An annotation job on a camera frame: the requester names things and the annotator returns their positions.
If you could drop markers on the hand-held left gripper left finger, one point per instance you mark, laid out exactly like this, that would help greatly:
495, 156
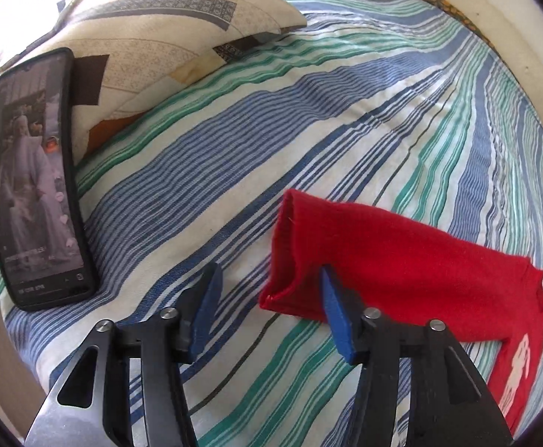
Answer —
206, 307

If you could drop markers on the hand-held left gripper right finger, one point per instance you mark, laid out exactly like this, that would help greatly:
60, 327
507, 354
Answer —
339, 321

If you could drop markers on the red knit sweater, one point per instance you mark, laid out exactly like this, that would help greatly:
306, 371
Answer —
392, 260

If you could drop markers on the blue green striped bed sheet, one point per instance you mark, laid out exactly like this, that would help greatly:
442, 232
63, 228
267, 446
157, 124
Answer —
299, 125

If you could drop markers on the black smartphone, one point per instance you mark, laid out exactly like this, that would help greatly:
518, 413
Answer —
34, 181

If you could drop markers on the cream patterned pillow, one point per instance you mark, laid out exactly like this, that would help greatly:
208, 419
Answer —
159, 32

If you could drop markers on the yellow patterned cloth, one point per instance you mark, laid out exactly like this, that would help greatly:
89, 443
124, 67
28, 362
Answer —
443, 4

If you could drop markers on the cream padded headboard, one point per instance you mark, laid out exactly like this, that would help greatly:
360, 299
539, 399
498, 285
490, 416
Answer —
508, 23

